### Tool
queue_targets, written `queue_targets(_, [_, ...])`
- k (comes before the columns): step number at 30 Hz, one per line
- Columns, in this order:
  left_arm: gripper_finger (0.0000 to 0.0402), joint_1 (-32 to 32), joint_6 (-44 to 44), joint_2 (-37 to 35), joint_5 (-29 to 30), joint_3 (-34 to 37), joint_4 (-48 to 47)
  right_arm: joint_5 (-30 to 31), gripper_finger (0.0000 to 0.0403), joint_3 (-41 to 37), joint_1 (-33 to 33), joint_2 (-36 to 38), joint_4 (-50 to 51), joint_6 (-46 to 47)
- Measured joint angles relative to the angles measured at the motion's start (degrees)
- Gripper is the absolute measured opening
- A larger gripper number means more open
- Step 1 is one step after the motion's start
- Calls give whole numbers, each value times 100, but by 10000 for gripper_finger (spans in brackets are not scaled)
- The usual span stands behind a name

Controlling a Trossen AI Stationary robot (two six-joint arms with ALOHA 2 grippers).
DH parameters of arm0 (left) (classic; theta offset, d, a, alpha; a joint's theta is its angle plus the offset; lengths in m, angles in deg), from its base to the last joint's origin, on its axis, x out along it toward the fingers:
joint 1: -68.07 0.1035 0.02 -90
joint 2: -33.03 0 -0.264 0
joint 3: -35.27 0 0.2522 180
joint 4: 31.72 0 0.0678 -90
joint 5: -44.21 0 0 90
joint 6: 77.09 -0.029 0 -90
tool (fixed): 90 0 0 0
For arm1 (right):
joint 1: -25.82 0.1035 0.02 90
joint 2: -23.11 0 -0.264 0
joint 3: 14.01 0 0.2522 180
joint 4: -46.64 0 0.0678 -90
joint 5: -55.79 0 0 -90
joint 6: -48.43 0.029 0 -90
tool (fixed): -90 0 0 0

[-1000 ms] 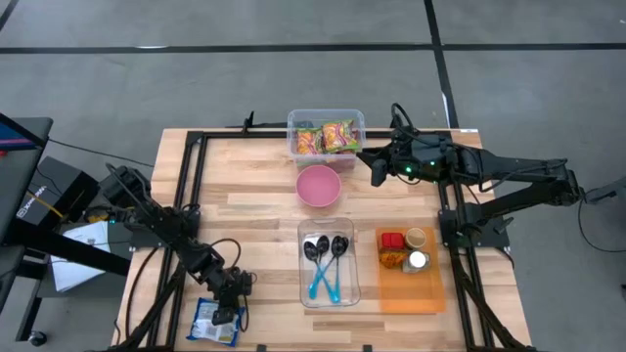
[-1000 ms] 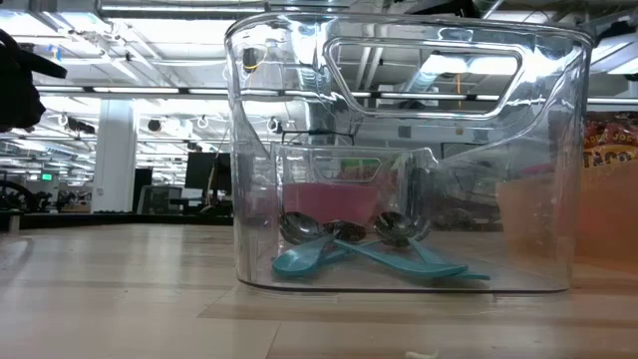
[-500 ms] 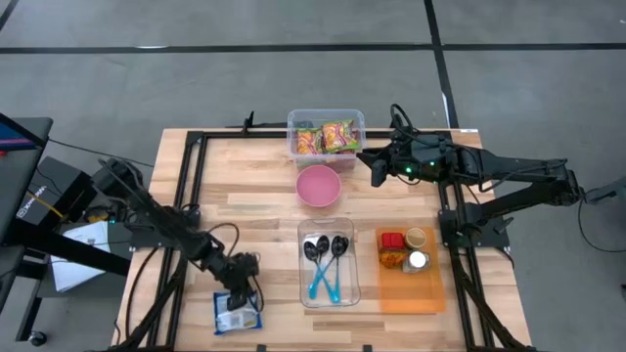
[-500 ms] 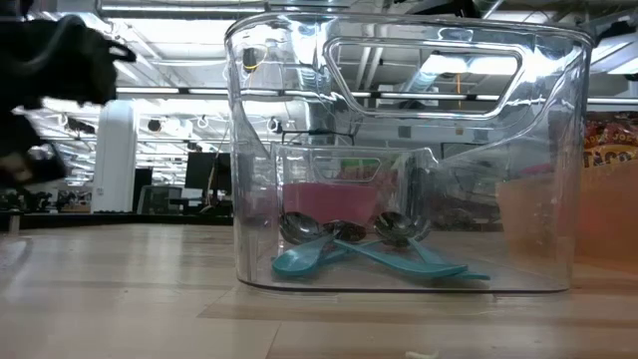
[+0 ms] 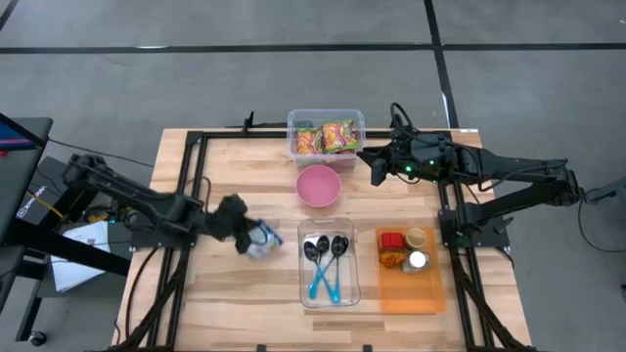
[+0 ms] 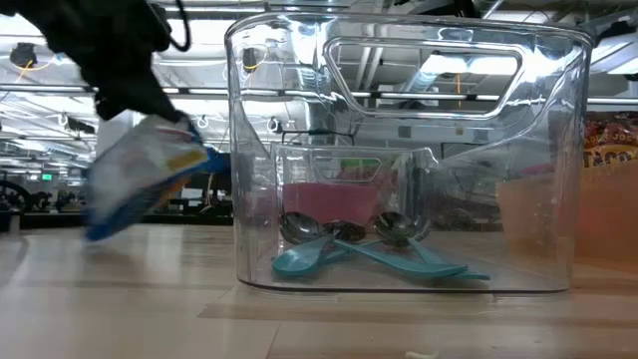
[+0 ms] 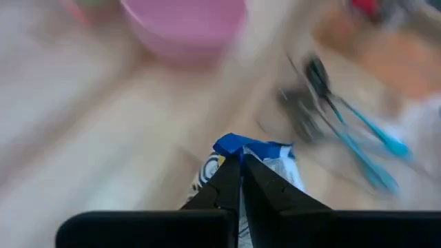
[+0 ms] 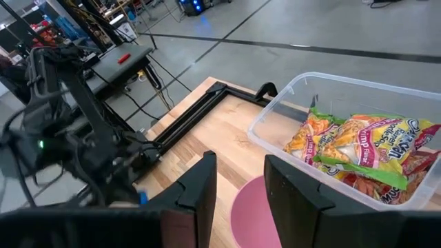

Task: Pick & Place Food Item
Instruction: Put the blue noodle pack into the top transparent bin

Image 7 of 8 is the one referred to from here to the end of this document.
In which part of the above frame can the blue white seaweed packet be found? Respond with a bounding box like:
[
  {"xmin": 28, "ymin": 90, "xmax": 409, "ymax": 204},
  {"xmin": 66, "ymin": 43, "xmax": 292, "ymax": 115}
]
[{"xmin": 187, "ymin": 132, "xmax": 306, "ymax": 248}]

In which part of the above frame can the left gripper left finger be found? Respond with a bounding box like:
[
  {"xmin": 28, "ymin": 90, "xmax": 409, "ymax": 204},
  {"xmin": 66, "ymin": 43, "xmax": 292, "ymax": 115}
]
[{"xmin": 181, "ymin": 154, "xmax": 242, "ymax": 248}]

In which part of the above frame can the red box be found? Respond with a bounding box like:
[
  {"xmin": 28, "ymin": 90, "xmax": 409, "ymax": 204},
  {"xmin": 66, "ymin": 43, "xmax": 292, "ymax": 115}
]
[{"xmin": 349, "ymin": 0, "xmax": 382, "ymax": 17}]

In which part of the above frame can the orange plastic tray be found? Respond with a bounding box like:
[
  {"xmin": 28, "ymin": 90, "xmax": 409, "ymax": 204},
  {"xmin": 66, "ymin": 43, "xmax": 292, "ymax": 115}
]
[{"xmin": 313, "ymin": 10, "xmax": 441, "ymax": 101}]

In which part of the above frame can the clear plastic handled organizer tray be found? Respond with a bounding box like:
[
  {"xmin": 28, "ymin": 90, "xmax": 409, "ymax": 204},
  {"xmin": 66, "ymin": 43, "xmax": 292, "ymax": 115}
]
[{"xmin": 258, "ymin": 41, "xmax": 441, "ymax": 211}]

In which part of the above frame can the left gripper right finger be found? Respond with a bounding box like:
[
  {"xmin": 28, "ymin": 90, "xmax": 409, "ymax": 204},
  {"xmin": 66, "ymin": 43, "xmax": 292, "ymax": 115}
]
[{"xmin": 242, "ymin": 154, "xmax": 332, "ymax": 248}]

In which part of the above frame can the pink bowl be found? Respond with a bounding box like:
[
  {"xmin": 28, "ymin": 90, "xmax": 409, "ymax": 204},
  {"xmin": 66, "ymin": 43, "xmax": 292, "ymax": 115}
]
[{"xmin": 119, "ymin": 0, "xmax": 248, "ymax": 66}]

